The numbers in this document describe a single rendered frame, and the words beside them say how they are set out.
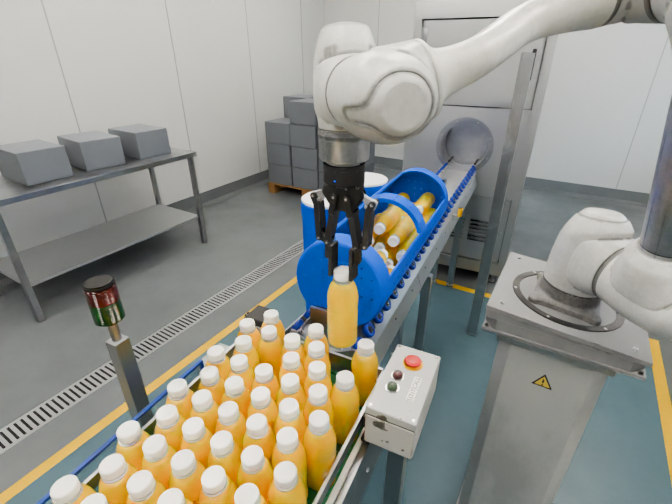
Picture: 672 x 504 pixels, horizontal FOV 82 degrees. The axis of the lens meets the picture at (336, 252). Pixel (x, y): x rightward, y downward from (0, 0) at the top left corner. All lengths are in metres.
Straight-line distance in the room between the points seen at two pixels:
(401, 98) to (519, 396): 1.07
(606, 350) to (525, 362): 0.22
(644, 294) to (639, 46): 5.02
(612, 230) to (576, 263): 0.11
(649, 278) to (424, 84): 0.71
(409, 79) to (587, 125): 5.55
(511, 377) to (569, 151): 4.92
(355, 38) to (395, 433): 0.68
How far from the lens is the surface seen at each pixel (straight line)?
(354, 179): 0.68
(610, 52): 5.92
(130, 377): 1.12
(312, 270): 1.15
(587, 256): 1.15
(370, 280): 1.08
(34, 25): 4.21
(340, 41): 0.64
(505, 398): 1.39
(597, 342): 1.18
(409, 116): 0.47
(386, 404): 0.81
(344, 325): 0.83
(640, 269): 1.03
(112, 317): 1.00
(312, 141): 4.80
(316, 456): 0.84
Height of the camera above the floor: 1.70
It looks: 27 degrees down
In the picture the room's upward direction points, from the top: straight up
